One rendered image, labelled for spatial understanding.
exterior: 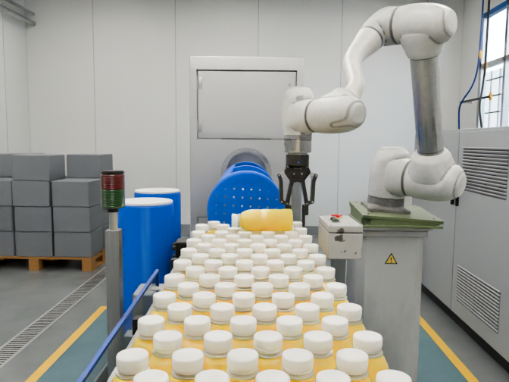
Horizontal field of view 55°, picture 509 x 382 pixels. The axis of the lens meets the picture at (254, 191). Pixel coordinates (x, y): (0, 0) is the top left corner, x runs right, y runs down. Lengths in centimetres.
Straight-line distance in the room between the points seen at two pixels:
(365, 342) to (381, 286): 144
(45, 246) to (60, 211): 40
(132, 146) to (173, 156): 60
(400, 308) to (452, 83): 552
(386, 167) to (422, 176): 17
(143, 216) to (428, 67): 143
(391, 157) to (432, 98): 32
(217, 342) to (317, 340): 13
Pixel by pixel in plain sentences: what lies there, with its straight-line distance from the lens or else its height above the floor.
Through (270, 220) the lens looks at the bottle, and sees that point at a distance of 141.
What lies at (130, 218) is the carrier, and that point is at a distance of 244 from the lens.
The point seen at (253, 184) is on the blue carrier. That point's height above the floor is 119.
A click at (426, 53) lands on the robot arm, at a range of 185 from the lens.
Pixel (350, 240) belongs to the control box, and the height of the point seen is 106.
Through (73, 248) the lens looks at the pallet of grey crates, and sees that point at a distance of 535.
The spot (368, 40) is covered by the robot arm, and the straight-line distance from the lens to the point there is 184.
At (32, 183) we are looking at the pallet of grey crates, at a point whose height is 90.
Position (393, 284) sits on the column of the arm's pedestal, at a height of 76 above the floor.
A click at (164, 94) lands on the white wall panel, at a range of 707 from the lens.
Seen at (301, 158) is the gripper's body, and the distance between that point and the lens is 155.
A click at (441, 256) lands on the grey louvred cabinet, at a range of 416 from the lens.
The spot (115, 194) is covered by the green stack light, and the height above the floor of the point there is 120.
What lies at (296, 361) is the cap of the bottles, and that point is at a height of 108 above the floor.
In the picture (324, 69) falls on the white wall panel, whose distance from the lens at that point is 701.
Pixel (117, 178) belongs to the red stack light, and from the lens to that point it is 133.
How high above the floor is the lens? 134
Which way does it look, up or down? 6 degrees down
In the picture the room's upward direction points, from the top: 1 degrees clockwise
